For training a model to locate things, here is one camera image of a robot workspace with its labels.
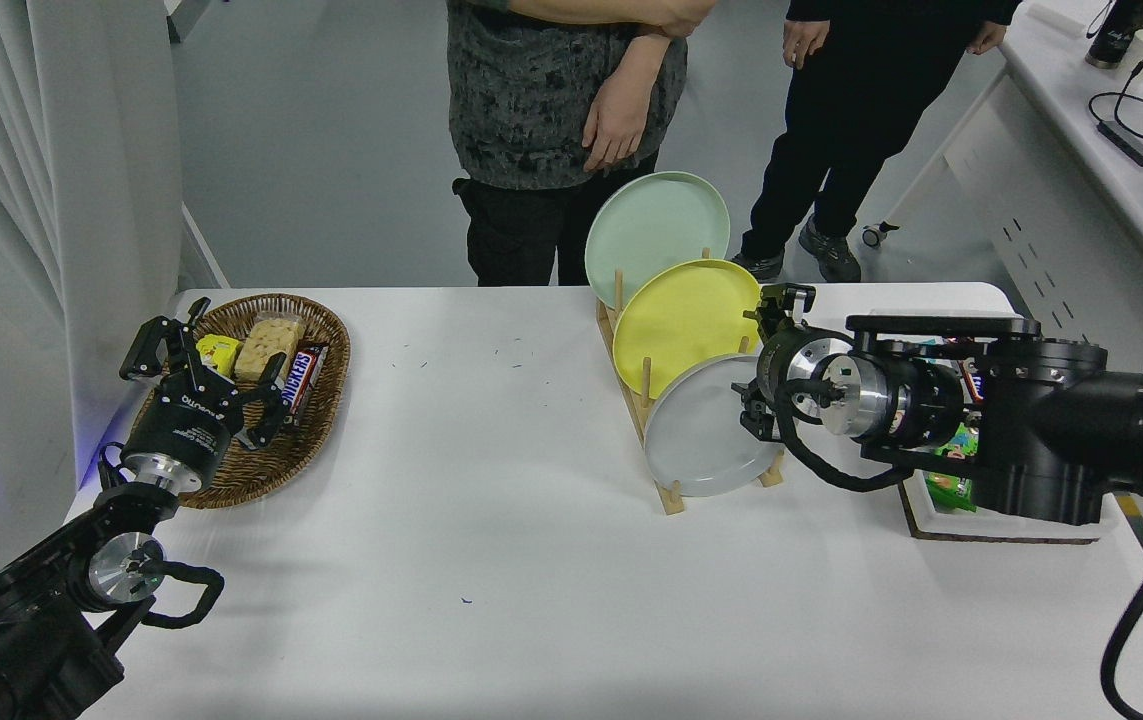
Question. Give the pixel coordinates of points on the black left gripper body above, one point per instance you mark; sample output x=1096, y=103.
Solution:
x=188, y=425

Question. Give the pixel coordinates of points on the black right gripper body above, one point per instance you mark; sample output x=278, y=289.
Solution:
x=773, y=365

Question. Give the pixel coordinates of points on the grey plate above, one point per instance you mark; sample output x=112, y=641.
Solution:
x=691, y=440

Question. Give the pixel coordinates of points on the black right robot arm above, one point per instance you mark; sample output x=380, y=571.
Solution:
x=1051, y=430

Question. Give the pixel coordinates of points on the person's right forearm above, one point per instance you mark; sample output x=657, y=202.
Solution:
x=581, y=10

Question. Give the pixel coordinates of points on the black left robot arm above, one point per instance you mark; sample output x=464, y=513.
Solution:
x=21, y=620

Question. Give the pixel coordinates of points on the person's left forearm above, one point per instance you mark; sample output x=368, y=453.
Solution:
x=643, y=65

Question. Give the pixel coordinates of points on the yellow plate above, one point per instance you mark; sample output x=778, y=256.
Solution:
x=681, y=320

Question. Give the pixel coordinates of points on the wooden plate rack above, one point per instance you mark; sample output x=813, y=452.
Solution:
x=671, y=497

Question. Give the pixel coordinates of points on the pale green plate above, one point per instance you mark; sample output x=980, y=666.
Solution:
x=651, y=225

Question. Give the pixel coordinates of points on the person's left hand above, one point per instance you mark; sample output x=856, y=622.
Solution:
x=989, y=38
x=616, y=130

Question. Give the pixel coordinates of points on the person's right hand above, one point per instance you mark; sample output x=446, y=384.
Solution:
x=805, y=42

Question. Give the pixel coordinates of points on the Snickers bar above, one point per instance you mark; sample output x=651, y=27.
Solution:
x=974, y=380
x=306, y=375

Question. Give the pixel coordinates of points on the brown wicker basket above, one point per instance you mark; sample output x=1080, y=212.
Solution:
x=311, y=440

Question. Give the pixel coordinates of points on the clear peanut brittle packet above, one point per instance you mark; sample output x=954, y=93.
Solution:
x=266, y=345

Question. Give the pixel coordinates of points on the yellow snack packet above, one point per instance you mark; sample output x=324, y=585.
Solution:
x=221, y=352

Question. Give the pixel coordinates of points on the black caster wheel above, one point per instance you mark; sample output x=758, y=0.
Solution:
x=873, y=237

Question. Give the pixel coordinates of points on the green snack bar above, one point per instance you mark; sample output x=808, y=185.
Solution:
x=951, y=490

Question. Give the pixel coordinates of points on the person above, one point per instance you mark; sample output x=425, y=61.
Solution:
x=861, y=110
x=521, y=120

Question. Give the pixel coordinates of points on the white tray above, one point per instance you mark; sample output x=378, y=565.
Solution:
x=941, y=522

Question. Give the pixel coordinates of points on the white desk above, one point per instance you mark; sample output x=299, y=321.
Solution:
x=1061, y=250

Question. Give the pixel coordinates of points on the black flat hub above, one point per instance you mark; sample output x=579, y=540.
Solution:
x=1128, y=143

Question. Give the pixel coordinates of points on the white flat box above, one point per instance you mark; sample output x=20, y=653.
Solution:
x=1056, y=20

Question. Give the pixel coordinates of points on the black bottle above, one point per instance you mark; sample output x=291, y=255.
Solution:
x=1121, y=30

